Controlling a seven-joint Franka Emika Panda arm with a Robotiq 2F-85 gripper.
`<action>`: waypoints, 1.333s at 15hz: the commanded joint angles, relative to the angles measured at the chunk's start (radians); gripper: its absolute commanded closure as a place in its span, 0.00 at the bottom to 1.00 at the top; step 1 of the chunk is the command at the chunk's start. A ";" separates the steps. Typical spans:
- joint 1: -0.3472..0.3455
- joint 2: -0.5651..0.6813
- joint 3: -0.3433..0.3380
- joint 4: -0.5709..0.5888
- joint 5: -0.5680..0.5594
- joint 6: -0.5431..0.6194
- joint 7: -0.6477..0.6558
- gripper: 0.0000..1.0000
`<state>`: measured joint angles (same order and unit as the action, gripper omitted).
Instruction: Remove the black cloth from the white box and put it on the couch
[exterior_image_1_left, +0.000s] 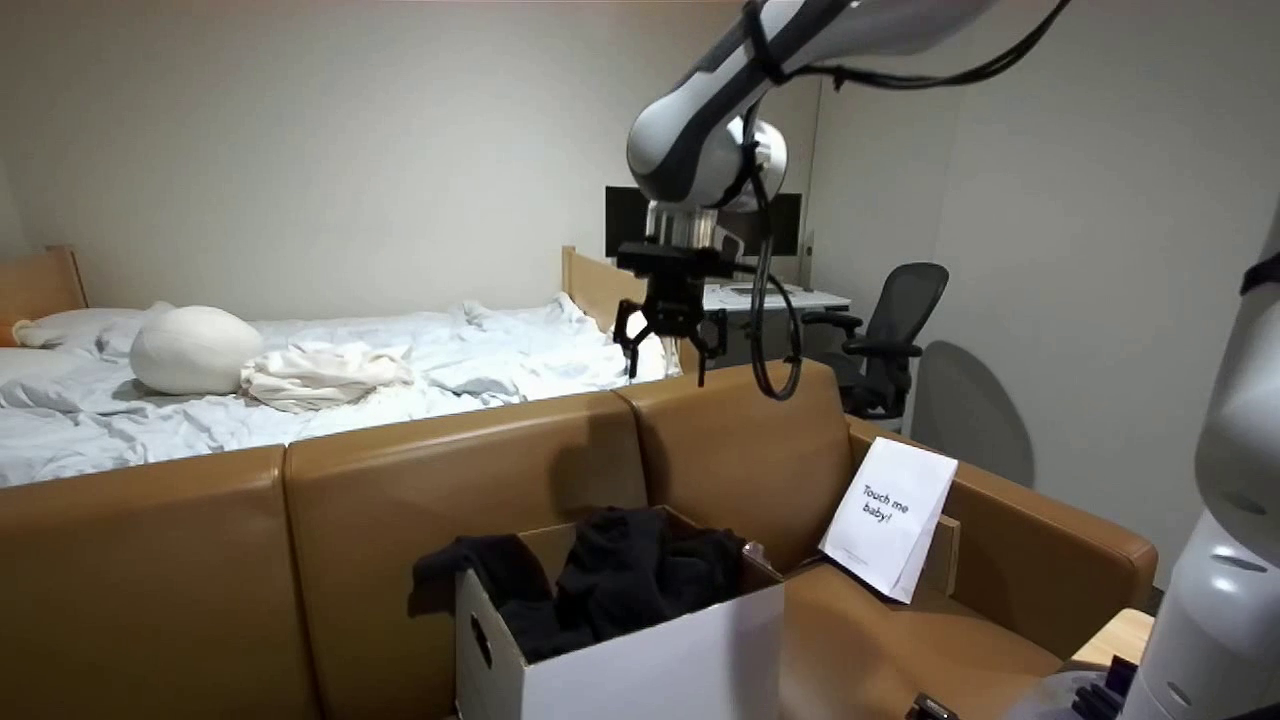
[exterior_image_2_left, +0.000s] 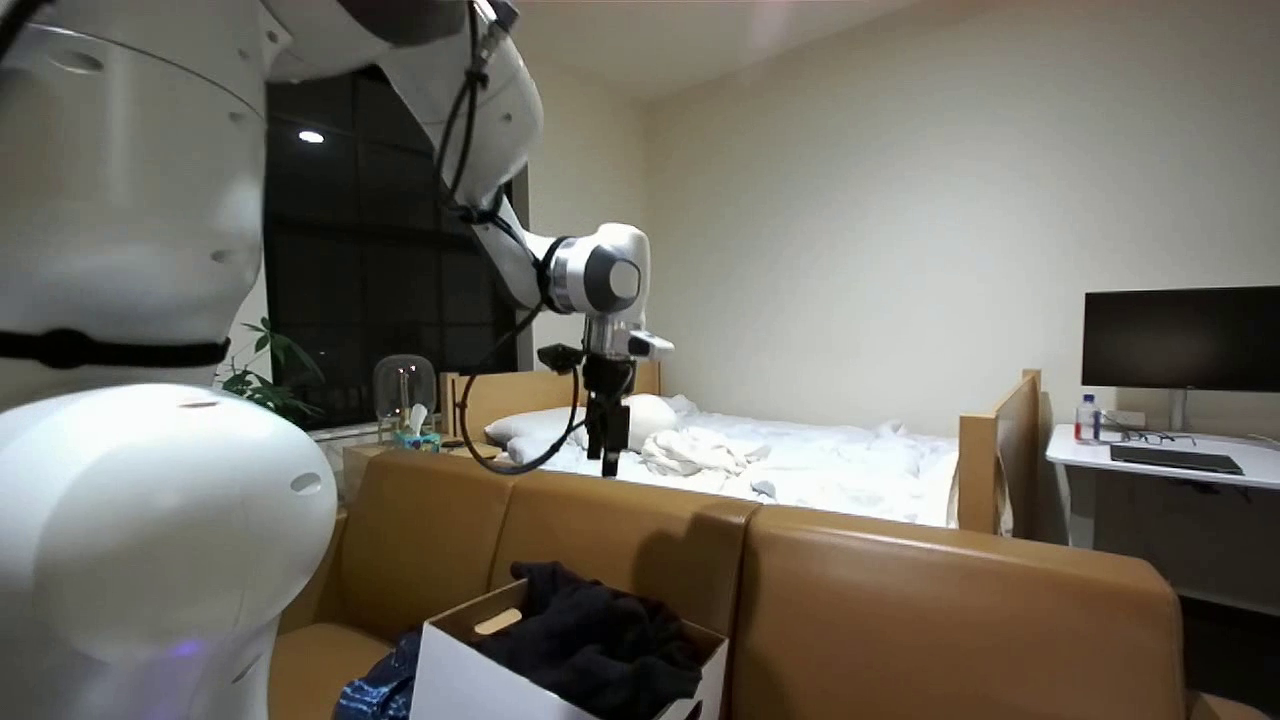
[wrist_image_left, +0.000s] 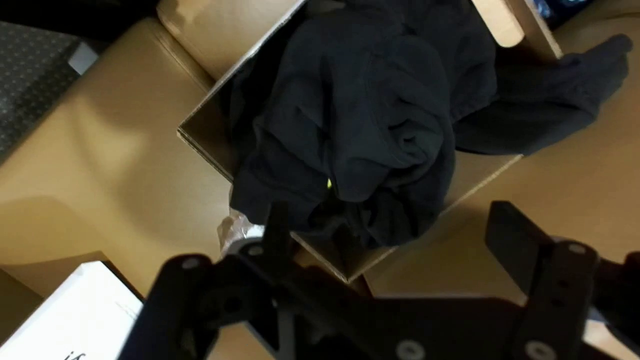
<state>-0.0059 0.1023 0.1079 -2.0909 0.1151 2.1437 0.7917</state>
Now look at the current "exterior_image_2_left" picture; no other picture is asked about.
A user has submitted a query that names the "dark window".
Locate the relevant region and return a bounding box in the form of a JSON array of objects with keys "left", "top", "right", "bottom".
[{"left": 260, "top": 62, "right": 534, "bottom": 430}]

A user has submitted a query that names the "black computer monitor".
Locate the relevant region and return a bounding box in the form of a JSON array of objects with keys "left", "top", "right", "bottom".
[{"left": 1074, "top": 283, "right": 1280, "bottom": 437}]

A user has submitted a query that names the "white cardboard box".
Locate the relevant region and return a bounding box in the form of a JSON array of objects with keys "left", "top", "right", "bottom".
[{"left": 407, "top": 577, "right": 735, "bottom": 720}]

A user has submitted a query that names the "blue bag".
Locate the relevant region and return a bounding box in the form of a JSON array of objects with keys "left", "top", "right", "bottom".
[{"left": 332, "top": 631, "right": 426, "bottom": 720}]

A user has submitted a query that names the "wooden chair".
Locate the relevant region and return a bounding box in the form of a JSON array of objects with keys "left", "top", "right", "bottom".
[{"left": 951, "top": 366, "right": 1073, "bottom": 548}]

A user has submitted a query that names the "white pillow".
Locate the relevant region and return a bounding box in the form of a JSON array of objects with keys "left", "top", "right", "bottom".
[{"left": 479, "top": 395, "right": 633, "bottom": 465}]

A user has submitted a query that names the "tan leather couch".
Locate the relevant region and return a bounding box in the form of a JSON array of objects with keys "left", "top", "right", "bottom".
[{"left": 263, "top": 443, "right": 1191, "bottom": 720}]

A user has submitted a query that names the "black keyboard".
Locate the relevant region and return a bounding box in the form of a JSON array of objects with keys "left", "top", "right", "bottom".
[{"left": 1105, "top": 441, "right": 1246, "bottom": 480}]

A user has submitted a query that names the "small plastic bottle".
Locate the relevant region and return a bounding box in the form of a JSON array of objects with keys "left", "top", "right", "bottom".
[{"left": 1073, "top": 387, "right": 1108, "bottom": 448}]

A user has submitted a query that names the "glass dome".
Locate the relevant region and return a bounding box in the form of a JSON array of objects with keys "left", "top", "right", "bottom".
[{"left": 366, "top": 346, "right": 442, "bottom": 453}]

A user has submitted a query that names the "crumpled white blanket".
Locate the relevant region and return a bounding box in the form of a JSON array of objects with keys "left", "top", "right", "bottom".
[{"left": 636, "top": 424, "right": 775, "bottom": 483}]

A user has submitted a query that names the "bed with white sheet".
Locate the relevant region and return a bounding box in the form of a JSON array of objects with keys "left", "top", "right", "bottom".
[{"left": 504, "top": 395, "right": 964, "bottom": 533}]

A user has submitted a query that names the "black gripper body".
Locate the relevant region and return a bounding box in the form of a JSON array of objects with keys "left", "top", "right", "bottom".
[{"left": 578, "top": 351, "right": 639, "bottom": 456}]

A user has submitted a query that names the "black cloth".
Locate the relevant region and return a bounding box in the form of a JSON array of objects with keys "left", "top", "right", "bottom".
[{"left": 475, "top": 555, "right": 713, "bottom": 720}]

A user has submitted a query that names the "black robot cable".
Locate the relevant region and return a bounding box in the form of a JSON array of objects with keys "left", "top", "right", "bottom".
[{"left": 434, "top": 0, "right": 592, "bottom": 480}]

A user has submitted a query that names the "round white cushion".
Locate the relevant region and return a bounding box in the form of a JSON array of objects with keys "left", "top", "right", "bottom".
[{"left": 619, "top": 392, "right": 679, "bottom": 456}]

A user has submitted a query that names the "white desk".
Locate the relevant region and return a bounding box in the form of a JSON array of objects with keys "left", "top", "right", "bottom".
[{"left": 1042, "top": 420, "right": 1280, "bottom": 621}]

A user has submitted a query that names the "green potted plant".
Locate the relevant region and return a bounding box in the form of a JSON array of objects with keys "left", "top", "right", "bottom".
[{"left": 216, "top": 310, "right": 332, "bottom": 429}]

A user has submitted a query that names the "wooden bed headboard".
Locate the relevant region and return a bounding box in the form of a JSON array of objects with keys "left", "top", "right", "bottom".
[{"left": 439, "top": 364, "right": 669, "bottom": 453}]

